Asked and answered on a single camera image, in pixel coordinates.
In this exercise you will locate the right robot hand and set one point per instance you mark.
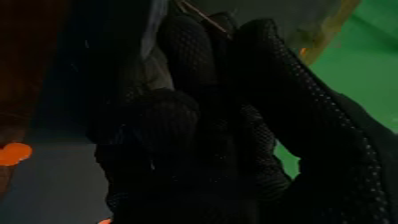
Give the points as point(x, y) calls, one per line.
point(225, 140)

